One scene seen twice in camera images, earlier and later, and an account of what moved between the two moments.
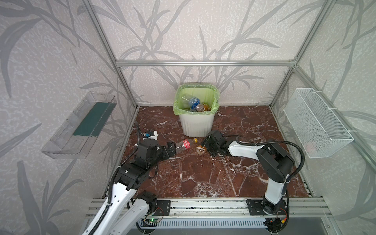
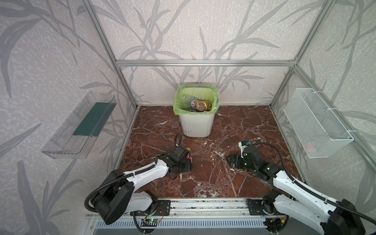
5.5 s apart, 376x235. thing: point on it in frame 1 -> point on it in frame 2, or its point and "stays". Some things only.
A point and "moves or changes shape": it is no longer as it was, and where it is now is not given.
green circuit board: (154, 220) stays
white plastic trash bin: (197, 125) stays
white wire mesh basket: (319, 130) stays
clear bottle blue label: (189, 103) stays
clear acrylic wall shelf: (76, 134) stays
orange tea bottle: (201, 150) -> (201, 105)
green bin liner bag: (208, 94) stays
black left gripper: (170, 150) -> (185, 166)
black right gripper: (214, 144) -> (236, 161)
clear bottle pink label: (184, 145) moves or changes shape
